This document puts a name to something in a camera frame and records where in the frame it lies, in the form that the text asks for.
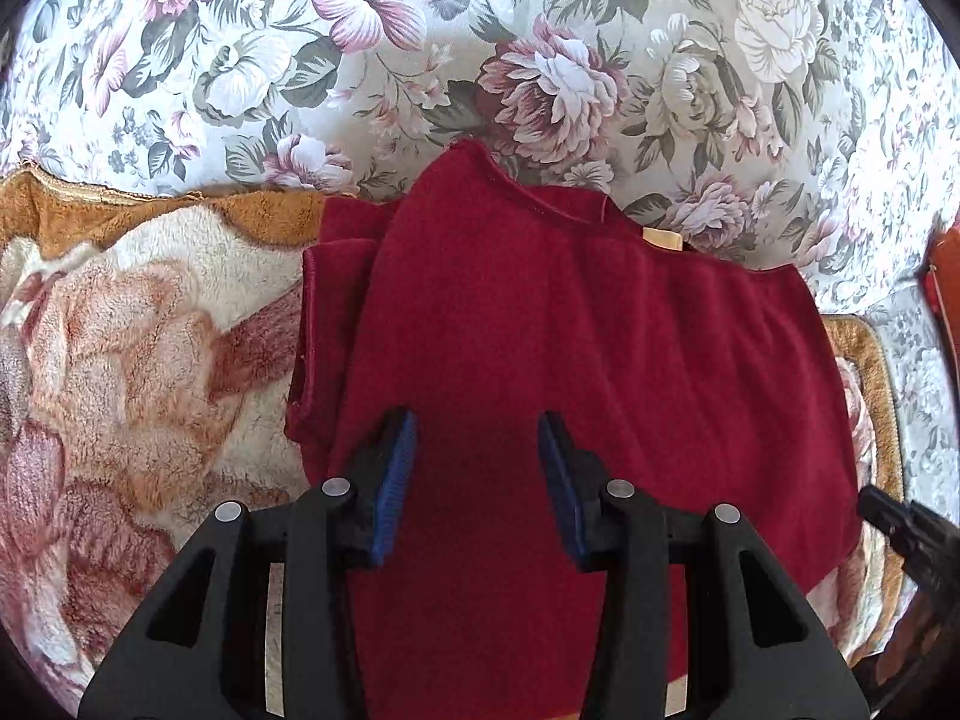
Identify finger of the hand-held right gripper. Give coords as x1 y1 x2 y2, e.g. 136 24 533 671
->
857 485 960 602

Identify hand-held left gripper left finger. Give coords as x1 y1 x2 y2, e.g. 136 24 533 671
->
79 409 418 720

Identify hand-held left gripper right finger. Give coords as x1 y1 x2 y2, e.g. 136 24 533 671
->
538 412 871 720

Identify dark red sweater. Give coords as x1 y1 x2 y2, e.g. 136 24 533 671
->
283 139 861 720

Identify plush rose blanket orange border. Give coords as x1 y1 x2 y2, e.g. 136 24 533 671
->
0 167 906 720

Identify floral bed sheet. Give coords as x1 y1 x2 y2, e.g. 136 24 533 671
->
0 0 960 503

